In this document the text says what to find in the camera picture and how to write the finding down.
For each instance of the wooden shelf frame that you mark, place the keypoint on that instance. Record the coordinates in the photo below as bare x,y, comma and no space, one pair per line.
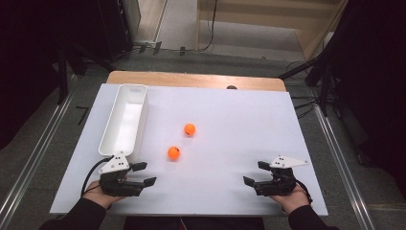
311,41

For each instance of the person's left hand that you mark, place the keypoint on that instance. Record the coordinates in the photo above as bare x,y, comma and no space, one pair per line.
95,195

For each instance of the wooden table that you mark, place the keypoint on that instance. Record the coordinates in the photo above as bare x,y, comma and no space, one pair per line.
191,80

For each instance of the white rectangular bin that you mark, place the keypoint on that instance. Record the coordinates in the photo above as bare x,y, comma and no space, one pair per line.
127,121

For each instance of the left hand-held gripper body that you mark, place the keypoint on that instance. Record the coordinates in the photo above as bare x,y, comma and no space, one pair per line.
118,187

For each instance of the orange ball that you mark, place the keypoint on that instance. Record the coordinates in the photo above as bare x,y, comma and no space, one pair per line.
174,153
190,129

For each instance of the black floor bracket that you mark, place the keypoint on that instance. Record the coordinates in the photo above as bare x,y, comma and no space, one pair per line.
142,48
157,47
182,51

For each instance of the metal floor rail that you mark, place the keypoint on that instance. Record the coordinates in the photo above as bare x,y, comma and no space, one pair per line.
343,166
36,153

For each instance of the person's right hand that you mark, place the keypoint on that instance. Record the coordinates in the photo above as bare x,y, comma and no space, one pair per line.
293,202

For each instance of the white board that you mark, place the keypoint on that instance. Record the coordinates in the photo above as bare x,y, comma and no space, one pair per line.
239,127

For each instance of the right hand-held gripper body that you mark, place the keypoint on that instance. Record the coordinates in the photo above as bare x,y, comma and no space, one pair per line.
279,187

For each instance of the black equipment cabinet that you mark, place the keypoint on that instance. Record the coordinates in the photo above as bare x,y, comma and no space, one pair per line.
111,25

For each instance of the black metal stand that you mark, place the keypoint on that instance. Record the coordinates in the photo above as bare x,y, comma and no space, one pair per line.
325,89
63,80

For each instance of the dark curtain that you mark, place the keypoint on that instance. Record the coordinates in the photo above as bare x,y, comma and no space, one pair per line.
32,48
376,64

